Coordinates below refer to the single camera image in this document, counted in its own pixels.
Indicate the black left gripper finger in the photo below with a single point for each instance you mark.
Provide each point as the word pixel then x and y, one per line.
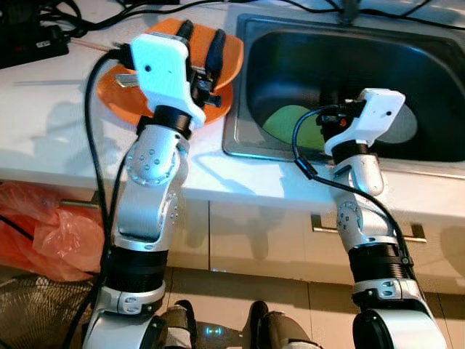
pixel 216 51
pixel 186 31

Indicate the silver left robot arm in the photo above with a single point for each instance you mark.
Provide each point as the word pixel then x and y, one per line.
pixel 152 189

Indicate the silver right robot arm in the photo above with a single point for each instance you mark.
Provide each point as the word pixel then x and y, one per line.
pixel 363 218

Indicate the white kitchen cabinet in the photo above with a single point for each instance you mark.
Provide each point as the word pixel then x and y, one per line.
pixel 254 240

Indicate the green plate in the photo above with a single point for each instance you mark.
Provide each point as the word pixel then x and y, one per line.
pixel 283 123

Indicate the stainless steel sink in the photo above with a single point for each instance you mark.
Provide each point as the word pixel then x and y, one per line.
pixel 305 65

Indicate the grey bowl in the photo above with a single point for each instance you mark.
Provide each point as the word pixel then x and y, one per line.
pixel 403 127

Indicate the orange plate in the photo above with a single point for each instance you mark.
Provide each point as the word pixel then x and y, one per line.
pixel 120 102

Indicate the dark metal faucet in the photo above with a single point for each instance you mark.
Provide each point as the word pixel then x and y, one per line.
pixel 351 10

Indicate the black power strip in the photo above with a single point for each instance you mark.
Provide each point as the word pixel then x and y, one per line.
pixel 29 47

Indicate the red plastic bag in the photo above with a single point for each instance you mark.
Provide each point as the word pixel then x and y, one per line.
pixel 43 233

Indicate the robot right leg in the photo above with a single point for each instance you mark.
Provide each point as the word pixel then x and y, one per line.
pixel 280 334

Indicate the robot leg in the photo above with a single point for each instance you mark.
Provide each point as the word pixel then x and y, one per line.
pixel 176 331
pixel 280 334

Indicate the robot left leg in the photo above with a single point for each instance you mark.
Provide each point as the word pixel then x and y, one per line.
pixel 176 331

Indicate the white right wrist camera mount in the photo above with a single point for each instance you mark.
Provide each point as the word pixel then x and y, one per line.
pixel 374 116

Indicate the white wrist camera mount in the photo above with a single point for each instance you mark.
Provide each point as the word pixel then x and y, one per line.
pixel 163 73
pixel 374 116

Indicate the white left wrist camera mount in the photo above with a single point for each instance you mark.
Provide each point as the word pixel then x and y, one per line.
pixel 163 73

